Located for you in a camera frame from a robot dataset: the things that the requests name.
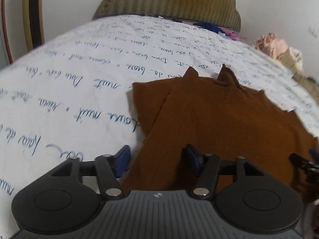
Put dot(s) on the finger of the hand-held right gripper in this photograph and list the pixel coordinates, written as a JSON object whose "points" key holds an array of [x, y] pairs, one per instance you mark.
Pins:
{"points": [[302, 163]]}

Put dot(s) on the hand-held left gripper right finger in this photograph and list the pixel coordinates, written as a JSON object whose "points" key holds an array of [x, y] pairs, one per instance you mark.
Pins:
{"points": [[192, 156]]}

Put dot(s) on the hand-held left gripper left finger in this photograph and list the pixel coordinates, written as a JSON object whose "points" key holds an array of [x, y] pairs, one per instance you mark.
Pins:
{"points": [[122, 159]]}

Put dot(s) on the brown sweater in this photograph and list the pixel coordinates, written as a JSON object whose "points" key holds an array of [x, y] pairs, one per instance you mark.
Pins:
{"points": [[219, 124]]}

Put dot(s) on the pink clothes pile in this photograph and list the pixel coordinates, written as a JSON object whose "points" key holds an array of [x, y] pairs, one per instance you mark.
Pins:
{"points": [[273, 46]]}

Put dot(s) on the tan cloth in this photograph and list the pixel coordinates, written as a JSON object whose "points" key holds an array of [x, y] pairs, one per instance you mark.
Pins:
{"points": [[307, 84]]}

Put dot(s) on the white script-printed bed sheet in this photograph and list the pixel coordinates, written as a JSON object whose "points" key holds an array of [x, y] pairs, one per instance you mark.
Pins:
{"points": [[74, 84]]}

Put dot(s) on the purple cloth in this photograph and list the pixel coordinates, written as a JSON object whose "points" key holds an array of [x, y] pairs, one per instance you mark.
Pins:
{"points": [[233, 34]]}

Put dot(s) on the olive striped upholstered headboard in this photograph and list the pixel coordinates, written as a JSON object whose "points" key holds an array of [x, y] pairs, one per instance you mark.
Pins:
{"points": [[174, 0]]}

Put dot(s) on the white wall switch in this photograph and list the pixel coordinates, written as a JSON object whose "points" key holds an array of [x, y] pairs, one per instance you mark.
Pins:
{"points": [[311, 29]]}

